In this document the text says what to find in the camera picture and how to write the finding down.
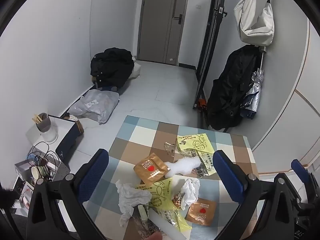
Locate clear plastic wrapper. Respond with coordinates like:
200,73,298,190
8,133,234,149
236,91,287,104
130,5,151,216
164,141,182,157

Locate black metal floor rack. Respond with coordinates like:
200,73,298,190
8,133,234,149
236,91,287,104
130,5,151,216
192,0,228,130

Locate white pillow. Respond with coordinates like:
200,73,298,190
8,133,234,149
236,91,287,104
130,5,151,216
127,56,142,80

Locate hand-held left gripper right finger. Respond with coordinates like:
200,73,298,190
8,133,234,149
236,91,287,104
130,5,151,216
212,149,295,240

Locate pale green small packet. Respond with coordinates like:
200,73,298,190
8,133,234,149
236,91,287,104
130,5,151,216
137,204,151,222

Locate navy box with white lid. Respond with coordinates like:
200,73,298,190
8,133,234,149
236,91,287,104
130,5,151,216
26,115,80,162

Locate clear crinkled wrapper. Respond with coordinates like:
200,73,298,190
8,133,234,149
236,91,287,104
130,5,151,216
130,210,163,240

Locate small crumpled white tissue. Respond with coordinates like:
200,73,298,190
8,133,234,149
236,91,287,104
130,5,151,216
180,179,201,209

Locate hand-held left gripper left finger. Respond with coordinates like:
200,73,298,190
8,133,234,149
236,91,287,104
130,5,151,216
26,148,110,240

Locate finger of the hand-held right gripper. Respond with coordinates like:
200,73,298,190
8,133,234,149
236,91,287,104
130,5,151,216
291,159,313,193

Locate brown paper bag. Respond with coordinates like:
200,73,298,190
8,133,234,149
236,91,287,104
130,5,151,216
64,114,85,135

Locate yellow printed wrapper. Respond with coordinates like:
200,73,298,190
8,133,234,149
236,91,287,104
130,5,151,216
176,133,217,179
136,177,193,232

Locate large gold snack packet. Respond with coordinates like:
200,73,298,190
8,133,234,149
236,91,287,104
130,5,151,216
133,152,169,187

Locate grey speckled box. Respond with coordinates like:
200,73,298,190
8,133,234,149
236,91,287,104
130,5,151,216
14,148,71,188

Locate white round container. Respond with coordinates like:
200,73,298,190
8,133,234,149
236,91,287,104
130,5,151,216
40,125,59,144

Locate grey room door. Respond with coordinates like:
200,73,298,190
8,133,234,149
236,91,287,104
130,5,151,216
137,0,191,66

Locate black jacket pile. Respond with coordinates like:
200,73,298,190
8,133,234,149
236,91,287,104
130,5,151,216
90,47,135,89

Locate black cables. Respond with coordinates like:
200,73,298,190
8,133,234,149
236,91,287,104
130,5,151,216
27,142,62,181

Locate dark blue cloth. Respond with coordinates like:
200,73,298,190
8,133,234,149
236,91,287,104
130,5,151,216
96,85,119,93

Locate red checkered wrapper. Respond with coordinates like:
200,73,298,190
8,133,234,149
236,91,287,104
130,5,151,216
172,190,186,209

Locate grey cup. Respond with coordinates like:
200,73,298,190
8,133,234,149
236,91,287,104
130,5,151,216
36,113,52,132

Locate large crumpled white tissue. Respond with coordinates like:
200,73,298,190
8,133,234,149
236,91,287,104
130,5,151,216
115,179,152,227

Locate white foam piece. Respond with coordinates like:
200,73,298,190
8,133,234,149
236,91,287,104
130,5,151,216
165,157,202,178

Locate silver folding umbrella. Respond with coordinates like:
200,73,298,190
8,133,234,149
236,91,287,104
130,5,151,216
240,46,268,119

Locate white foam bar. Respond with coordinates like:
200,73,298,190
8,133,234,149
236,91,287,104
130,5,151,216
149,209,187,240

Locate patterned paper cup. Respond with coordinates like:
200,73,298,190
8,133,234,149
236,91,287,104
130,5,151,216
30,165,49,184

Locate small gold snack packet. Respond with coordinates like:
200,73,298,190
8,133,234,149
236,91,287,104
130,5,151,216
185,198,217,227

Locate grey plastic mailing bag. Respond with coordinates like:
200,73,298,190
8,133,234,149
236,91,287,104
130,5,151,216
68,89,120,125

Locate black hanging coat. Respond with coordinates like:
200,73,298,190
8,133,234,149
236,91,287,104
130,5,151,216
207,45,261,132

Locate checkered tablecloth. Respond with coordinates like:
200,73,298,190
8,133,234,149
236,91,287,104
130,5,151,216
82,115,259,240

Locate white hanging shoulder bag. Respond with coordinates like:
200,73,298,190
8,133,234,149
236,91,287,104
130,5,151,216
234,0,275,47

